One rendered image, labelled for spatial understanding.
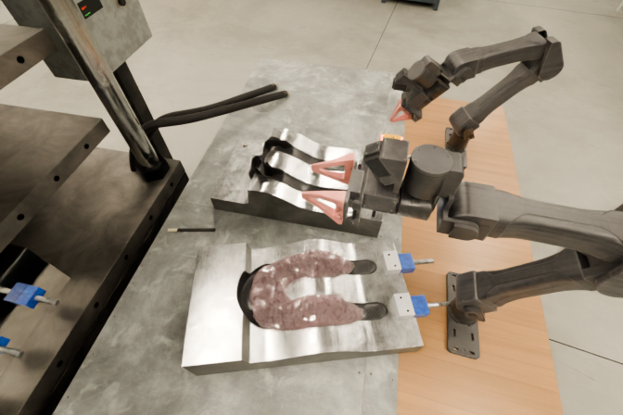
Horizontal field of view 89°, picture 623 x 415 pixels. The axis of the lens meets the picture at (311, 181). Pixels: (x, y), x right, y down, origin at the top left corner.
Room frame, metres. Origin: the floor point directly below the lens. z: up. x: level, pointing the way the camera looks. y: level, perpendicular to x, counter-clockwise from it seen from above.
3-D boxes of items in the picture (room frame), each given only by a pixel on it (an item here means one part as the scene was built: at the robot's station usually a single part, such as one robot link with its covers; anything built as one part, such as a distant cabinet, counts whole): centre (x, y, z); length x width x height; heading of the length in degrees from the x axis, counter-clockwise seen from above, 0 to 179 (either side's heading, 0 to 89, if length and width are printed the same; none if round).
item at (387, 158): (0.32, -0.10, 1.25); 0.07 x 0.06 x 0.11; 165
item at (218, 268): (0.27, 0.02, 0.85); 0.50 x 0.26 x 0.11; 96
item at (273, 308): (0.27, 0.01, 0.90); 0.26 x 0.18 x 0.08; 96
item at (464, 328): (0.25, -0.37, 0.84); 0.20 x 0.07 x 0.08; 165
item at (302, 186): (0.62, 0.02, 0.92); 0.35 x 0.16 x 0.09; 78
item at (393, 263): (0.35, -0.25, 0.85); 0.13 x 0.05 x 0.05; 96
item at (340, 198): (0.32, -0.03, 1.20); 0.09 x 0.07 x 0.07; 75
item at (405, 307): (0.25, -0.26, 0.85); 0.13 x 0.05 x 0.05; 96
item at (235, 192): (0.63, 0.03, 0.87); 0.50 x 0.26 x 0.14; 78
